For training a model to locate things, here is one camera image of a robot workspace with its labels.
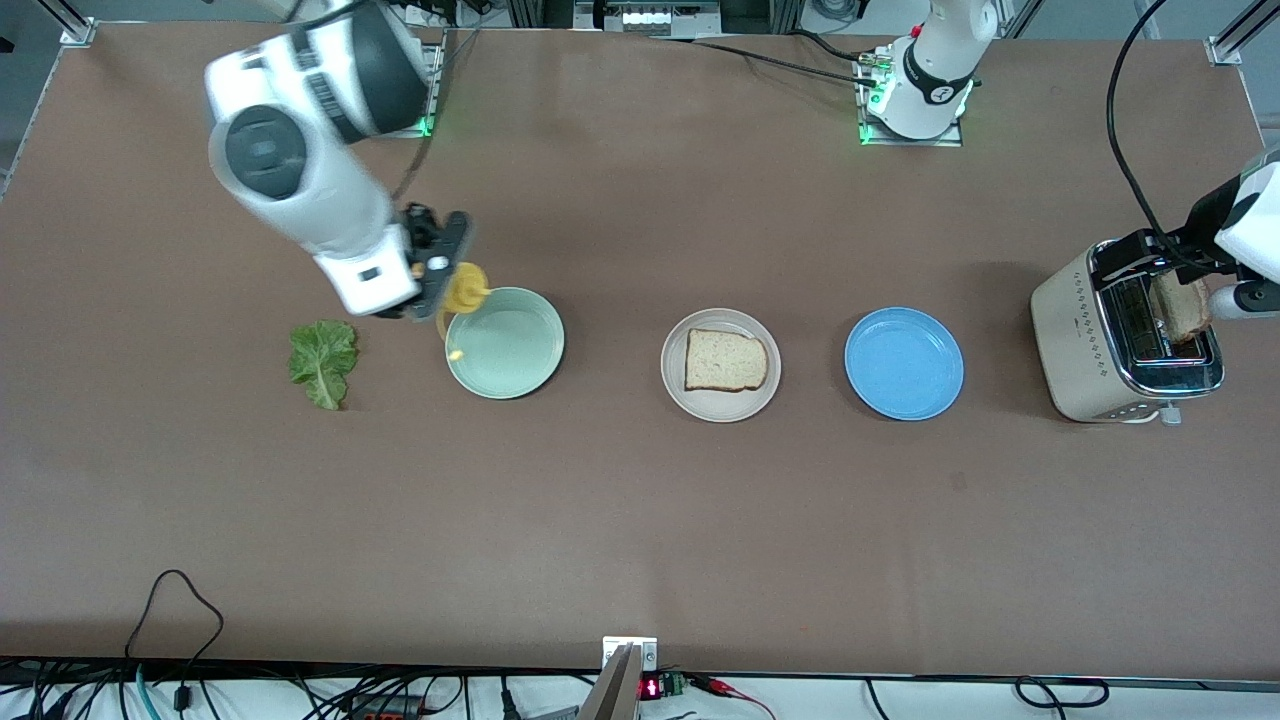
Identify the yellow squeeze bottle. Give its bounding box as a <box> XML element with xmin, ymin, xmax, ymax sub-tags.
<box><xmin>435</xmin><ymin>262</ymin><xmax>493</xmax><ymax>364</ymax></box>

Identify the brown crust bread slice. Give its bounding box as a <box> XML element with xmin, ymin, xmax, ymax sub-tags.
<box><xmin>1148</xmin><ymin>270</ymin><xmax>1213</xmax><ymax>347</ymax></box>
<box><xmin>684</xmin><ymin>328</ymin><xmax>770</xmax><ymax>393</ymax></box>

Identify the green lettuce leaf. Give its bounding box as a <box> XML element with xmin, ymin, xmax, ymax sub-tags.
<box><xmin>288</xmin><ymin>320</ymin><xmax>359</xmax><ymax>411</ymax></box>

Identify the mint green plate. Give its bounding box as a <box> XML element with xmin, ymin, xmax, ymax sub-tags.
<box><xmin>445</xmin><ymin>287</ymin><xmax>566</xmax><ymax>401</ymax></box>

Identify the blue plate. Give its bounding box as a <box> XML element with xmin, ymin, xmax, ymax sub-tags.
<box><xmin>844</xmin><ymin>306</ymin><xmax>965</xmax><ymax>422</ymax></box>

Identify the beige plate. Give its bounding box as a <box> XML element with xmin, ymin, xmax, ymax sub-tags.
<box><xmin>660</xmin><ymin>307</ymin><xmax>783</xmax><ymax>424</ymax></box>

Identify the beige chrome toaster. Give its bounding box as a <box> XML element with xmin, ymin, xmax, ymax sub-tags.
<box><xmin>1030</xmin><ymin>237</ymin><xmax>1226</xmax><ymax>426</ymax></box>

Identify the red clip lead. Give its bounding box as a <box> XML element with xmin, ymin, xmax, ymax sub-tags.
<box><xmin>690</xmin><ymin>674</ymin><xmax>779</xmax><ymax>720</ymax></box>

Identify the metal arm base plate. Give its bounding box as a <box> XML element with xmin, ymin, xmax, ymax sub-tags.
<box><xmin>855</xmin><ymin>50</ymin><xmax>966</xmax><ymax>148</ymax></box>
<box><xmin>400</xmin><ymin>40</ymin><xmax>443</xmax><ymax>139</ymax></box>

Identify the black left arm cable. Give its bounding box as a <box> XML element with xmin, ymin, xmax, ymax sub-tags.
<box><xmin>1105</xmin><ymin>0</ymin><xmax>1216</xmax><ymax>266</ymax></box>

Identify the aluminium frame corner bracket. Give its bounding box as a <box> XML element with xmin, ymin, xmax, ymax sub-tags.
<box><xmin>40</xmin><ymin>0</ymin><xmax>98</xmax><ymax>47</ymax></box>
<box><xmin>1205</xmin><ymin>0</ymin><xmax>1280</xmax><ymax>67</ymax></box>

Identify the lit device on frame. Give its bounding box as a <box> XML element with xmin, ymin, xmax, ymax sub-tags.
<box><xmin>575</xmin><ymin>0</ymin><xmax>723</xmax><ymax>37</ymax></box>

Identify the black table cable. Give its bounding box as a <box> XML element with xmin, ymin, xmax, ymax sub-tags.
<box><xmin>790</xmin><ymin>30</ymin><xmax>871</xmax><ymax>63</ymax></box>
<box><xmin>650</xmin><ymin>35</ymin><xmax>886</xmax><ymax>87</ymax></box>

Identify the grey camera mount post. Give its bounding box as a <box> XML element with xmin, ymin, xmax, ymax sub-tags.
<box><xmin>575</xmin><ymin>637</ymin><xmax>661</xmax><ymax>720</ymax></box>

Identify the black coiled cable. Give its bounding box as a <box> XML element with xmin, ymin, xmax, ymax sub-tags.
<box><xmin>1014</xmin><ymin>676</ymin><xmax>1111</xmax><ymax>709</ymax></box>

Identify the thin black looped cable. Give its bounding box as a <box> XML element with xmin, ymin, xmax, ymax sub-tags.
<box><xmin>125</xmin><ymin>570</ymin><xmax>226</xmax><ymax>716</ymax></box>

